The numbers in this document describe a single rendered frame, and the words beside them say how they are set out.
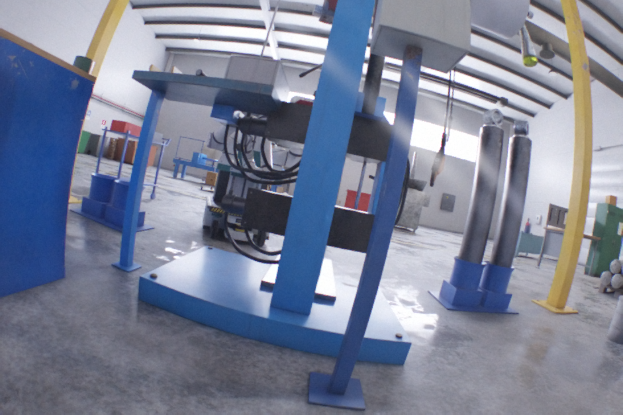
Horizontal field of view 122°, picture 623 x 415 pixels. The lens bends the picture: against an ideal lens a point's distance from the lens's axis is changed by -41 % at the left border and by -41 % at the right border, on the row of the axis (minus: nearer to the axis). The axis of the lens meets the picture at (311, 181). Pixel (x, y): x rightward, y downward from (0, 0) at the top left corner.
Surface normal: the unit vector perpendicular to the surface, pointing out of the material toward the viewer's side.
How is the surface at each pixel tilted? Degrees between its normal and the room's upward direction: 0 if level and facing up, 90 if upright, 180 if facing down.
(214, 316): 90
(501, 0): 131
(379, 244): 90
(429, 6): 90
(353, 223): 90
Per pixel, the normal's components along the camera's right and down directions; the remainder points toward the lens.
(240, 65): -0.04, -0.04
